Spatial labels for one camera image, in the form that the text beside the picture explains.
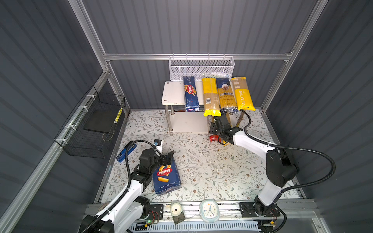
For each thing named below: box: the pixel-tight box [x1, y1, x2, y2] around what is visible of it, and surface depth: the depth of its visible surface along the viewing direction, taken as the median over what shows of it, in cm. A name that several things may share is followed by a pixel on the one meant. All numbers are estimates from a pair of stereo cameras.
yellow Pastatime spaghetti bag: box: [231, 76, 256, 111], surface depth 80 cm
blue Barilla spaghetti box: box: [183, 76, 200, 113], surface depth 76 cm
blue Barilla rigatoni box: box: [152, 156, 182, 196], surface depth 80 cm
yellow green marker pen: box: [113, 106, 123, 124], surface depth 82 cm
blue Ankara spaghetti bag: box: [216, 77, 238, 113], surface depth 79 cm
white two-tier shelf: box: [161, 81, 209, 136], surface depth 90 cm
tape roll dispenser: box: [169, 200, 187, 225], surface depth 69 cm
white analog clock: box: [199, 198, 221, 224], surface depth 74 cm
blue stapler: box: [116, 143, 137, 163], surface depth 94 cm
